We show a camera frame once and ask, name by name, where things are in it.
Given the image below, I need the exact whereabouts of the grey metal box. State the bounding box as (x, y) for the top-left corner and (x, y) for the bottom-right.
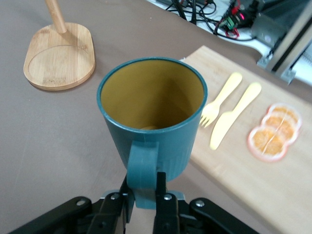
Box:
(251, 12), (288, 49)

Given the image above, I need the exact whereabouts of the teal cup with yellow inside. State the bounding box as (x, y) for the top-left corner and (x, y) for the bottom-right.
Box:
(96, 57), (208, 210)

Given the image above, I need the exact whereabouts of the aluminium camera mount post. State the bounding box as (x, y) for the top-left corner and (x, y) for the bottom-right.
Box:
(257, 0), (312, 85)

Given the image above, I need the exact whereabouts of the yellow plastic fork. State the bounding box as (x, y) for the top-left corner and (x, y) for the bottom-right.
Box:
(199, 72), (243, 129)

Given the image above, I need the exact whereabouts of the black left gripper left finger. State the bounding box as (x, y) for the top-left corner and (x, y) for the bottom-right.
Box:
(92, 174), (136, 234)

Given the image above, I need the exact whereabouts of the orange slice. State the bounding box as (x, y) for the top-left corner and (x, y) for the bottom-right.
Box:
(247, 126), (288, 163)

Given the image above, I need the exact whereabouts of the black cable bundle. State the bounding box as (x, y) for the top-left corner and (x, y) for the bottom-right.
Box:
(165, 0), (220, 32)

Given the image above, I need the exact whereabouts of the yellow plastic knife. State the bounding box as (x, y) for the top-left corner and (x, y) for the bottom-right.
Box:
(209, 82), (262, 151)

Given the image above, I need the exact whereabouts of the wooden mug rack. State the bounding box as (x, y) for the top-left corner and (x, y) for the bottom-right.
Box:
(23, 0), (96, 92)

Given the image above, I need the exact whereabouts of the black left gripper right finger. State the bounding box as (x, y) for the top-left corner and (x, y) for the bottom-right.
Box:
(153, 172), (181, 234)

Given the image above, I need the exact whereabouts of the electronics board with red wires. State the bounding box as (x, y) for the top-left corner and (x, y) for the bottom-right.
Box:
(214, 0), (255, 39)

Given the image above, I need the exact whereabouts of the bamboo cutting board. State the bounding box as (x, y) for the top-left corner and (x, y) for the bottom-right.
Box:
(182, 45), (312, 234)

